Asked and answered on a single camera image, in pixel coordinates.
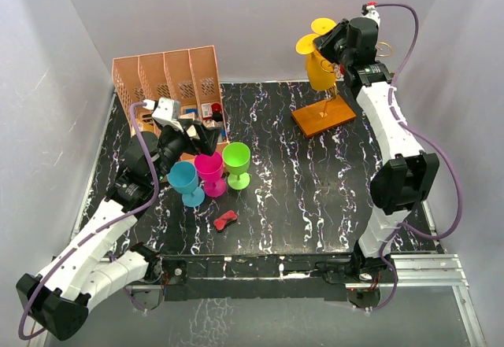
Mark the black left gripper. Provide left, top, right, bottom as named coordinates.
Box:
left=150, top=119, right=221, bottom=184

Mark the yellow wine glass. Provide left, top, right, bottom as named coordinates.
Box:
left=310, top=17, right=337, bottom=35

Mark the orange wine glass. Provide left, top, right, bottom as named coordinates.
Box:
left=295, top=33, right=336, bottom=91

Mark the pink wine glass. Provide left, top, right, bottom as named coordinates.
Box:
left=195, top=152, right=227, bottom=197

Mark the green wine glass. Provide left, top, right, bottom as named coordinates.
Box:
left=222, top=142, right=250, bottom=190

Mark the blue wine glass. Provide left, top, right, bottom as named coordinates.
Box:
left=168, top=161, right=205, bottom=208

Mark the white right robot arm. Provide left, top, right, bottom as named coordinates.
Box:
left=315, top=17, right=439, bottom=282

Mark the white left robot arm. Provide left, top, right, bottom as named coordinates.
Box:
left=16, top=120, right=221, bottom=341

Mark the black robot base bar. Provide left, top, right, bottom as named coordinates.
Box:
left=129, top=252, right=398, bottom=311

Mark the white red box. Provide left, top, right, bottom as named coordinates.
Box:
left=201, top=103, right=213, bottom=120

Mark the red round object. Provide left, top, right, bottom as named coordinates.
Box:
left=212, top=103, right=221, bottom=113

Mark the peach plastic file organizer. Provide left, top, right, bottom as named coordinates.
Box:
left=112, top=46, right=229, bottom=153

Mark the red bone-shaped toy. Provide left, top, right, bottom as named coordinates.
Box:
left=213, top=210, right=238, bottom=232

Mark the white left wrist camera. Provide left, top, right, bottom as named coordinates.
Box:
left=143, top=98, right=183, bottom=131

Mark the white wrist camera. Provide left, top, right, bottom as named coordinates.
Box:
left=143, top=98, right=183, bottom=131
left=361, top=2, right=380, bottom=27

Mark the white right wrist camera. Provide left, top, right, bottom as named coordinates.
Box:
left=361, top=2, right=380, bottom=27

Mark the gold wire rack wooden base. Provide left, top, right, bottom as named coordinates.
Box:
left=291, top=63, right=356, bottom=138

